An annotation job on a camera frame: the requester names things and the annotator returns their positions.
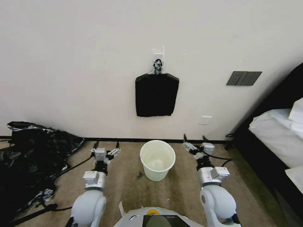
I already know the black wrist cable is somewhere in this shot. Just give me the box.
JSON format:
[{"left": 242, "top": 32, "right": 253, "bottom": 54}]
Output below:
[
  {"left": 51, "top": 151, "right": 96, "bottom": 178},
  {"left": 208, "top": 153, "right": 238, "bottom": 167}
]

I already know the white wall hook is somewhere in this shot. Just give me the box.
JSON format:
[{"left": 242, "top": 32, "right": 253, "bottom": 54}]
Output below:
[{"left": 152, "top": 47, "right": 165, "bottom": 60}]

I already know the black baseboard strip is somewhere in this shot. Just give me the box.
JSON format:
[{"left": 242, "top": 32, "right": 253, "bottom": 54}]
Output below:
[{"left": 0, "top": 135, "right": 235, "bottom": 143}]

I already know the black strap loop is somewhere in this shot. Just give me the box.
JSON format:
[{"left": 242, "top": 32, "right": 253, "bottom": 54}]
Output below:
[{"left": 225, "top": 133, "right": 236, "bottom": 151}]

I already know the white plastic trash bin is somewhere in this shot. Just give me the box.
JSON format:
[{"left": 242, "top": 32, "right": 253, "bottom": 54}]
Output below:
[{"left": 139, "top": 140, "right": 176, "bottom": 182}]

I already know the black floor cable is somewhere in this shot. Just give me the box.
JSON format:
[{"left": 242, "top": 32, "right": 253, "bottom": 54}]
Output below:
[{"left": 13, "top": 203, "right": 73, "bottom": 222}]

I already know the folded black trash bag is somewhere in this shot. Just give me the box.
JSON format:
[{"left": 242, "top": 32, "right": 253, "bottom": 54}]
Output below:
[{"left": 134, "top": 58, "right": 180, "bottom": 117}]

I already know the white robot front shell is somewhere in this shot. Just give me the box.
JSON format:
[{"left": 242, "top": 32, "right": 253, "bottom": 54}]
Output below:
[{"left": 113, "top": 205, "right": 207, "bottom": 227}]

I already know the black bed frame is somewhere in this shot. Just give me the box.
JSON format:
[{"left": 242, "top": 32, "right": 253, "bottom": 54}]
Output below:
[{"left": 233, "top": 62, "right": 303, "bottom": 227}]

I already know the white mattress bedding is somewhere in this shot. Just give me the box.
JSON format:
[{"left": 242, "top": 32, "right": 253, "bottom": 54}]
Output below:
[{"left": 248, "top": 108, "right": 303, "bottom": 166}]

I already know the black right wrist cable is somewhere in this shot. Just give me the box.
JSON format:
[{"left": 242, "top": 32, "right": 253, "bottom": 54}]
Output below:
[{"left": 208, "top": 153, "right": 238, "bottom": 167}]

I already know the crumpled black plastic bag pile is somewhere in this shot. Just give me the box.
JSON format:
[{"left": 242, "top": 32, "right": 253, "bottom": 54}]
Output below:
[{"left": 0, "top": 121, "right": 86, "bottom": 221}]

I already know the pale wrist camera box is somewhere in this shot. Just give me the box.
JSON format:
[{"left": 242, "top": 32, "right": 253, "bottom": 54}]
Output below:
[
  {"left": 203, "top": 143, "right": 215, "bottom": 155},
  {"left": 94, "top": 148, "right": 106, "bottom": 162}
]

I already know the dark grey switch panel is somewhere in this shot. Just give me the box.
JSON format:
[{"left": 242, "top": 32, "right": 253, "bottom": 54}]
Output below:
[{"left": 226, "top": 71, "right": 263, "bottom": 86}]

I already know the white pillow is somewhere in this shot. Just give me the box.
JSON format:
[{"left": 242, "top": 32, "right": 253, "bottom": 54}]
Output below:
[{"left": 288, "top": 96, "right": 303, "bottom": 124}]

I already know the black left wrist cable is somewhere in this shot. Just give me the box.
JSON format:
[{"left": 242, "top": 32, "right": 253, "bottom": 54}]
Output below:
[{"left": 51, "top": 151, "right": 96, "bottom": 178}]

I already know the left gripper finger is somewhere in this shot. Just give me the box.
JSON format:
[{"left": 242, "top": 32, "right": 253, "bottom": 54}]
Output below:
[
  {"left": 89, "top": 139, "right": 101, "bottom": 154},
  {"left": 107, "top": 141, "right": 122, "bottom": 159}
]

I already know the white folded sheet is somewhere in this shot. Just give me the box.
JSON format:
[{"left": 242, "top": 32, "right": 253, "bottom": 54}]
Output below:
[{"left": 285, "top": 165, "right": 303, "bottom": 192}]

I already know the white wall outlet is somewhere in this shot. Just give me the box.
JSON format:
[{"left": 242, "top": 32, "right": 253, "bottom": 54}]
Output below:
[{"left": 198, "top": 115, "right": 213, "bottom": 125}]

